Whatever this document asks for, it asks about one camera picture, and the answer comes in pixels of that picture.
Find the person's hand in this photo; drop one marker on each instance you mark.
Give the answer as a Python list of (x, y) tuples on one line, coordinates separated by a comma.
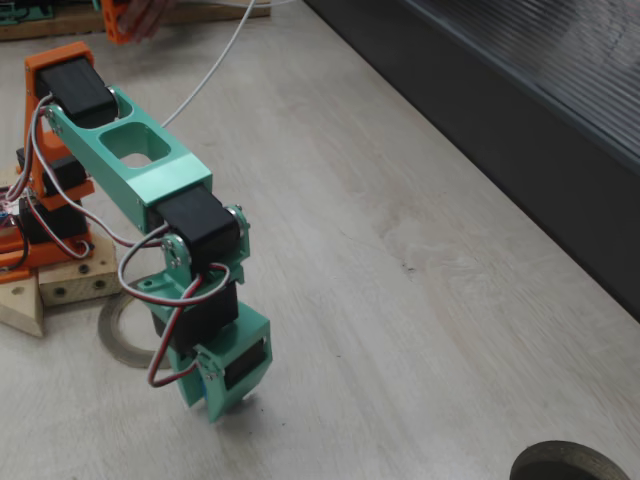
[(147, 17)]

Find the grey partition with ribbed glass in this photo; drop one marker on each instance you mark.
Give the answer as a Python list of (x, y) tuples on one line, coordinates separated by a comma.
[(500, 125)]

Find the orange board holder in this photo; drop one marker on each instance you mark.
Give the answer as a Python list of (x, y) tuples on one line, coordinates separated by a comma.
[(12, 276)]

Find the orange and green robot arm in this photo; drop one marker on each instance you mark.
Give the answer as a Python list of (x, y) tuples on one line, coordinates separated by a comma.
[(150, 175)]

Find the short wooden base block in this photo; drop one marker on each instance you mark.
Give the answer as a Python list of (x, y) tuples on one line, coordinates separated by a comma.
[(75, 287)]

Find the long wooden plank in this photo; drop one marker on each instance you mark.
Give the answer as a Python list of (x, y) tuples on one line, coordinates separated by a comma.
[(22, 310)]

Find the green gripper with servo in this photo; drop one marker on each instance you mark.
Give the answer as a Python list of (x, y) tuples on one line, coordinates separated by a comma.
[(243, 363)]

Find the flat wooden board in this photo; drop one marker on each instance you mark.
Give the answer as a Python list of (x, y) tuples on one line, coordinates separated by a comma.
[(210, 11)]

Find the orange and green leader arm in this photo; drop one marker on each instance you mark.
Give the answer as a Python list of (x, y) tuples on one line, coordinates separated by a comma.
[(112, 25)]

